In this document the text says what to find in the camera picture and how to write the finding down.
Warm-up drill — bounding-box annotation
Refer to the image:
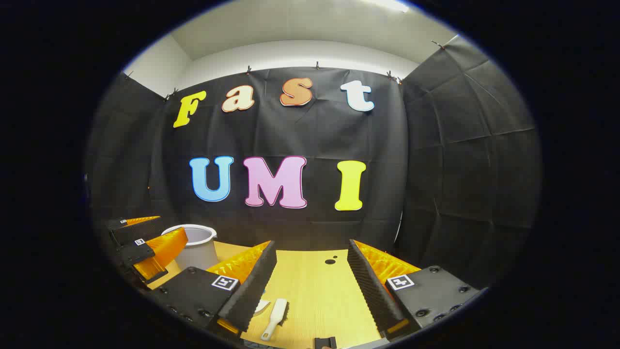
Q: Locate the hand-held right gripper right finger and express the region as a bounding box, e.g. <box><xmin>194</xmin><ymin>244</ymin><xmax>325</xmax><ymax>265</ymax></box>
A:
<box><xmin>347</xmin><ymin>238</ymin><xmax>481</xmax><ymax>341</ymax></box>

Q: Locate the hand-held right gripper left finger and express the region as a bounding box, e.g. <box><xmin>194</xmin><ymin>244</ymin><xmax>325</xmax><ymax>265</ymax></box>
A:
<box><xmin>148</xmin><ymin>240</ymin><xmax>278</xmax><ymax>342</ymax></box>

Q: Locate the small grey broom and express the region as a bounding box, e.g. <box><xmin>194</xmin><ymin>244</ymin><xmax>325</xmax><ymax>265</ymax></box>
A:
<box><xmin>261</xmin><ymin>298</ymin><xmax>290</xmax><ymax>341</ymax></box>

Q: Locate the white garbage bin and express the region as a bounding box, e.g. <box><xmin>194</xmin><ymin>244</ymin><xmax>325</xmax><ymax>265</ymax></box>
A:
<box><xmin>162</xmin><ymin>224</ymin><xmax>218</xmax><ymax>270</ymax></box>

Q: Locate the wooden desktop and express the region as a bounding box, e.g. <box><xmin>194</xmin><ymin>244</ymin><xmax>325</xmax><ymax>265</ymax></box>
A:
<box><xmin>148</xmin><ymin>241</ymin><xmax>422</xmax><ymax>349</ymax></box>

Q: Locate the black backdrop cloth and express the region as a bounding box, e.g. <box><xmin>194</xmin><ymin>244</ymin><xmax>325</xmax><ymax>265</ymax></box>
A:
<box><xmin>85</xmin><ymin>36</ymin><xmax>541</xmax><ymax>291</ymax></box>

